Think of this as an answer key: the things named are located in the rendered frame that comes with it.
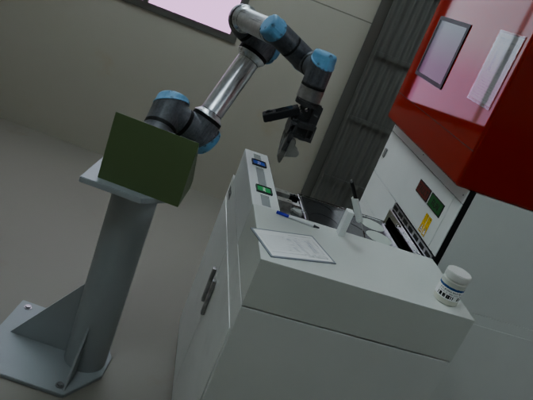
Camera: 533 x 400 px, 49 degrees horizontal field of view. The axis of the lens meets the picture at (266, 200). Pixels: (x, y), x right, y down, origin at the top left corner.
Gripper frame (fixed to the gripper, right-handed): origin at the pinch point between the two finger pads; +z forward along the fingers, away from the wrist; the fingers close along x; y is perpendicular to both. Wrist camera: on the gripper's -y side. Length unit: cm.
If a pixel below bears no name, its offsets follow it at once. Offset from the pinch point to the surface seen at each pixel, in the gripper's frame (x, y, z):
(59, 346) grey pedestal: 21, -50, 107
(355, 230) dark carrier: 11.1, 38.5, 19.9
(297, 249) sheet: -33.8, 7.4, 13.0
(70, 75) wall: 244, -108, 62
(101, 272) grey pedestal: 11, -42, 64
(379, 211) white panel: 45, 58, 22
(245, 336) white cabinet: -45, 0, 37
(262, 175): 21.4, 1.4, 14.1
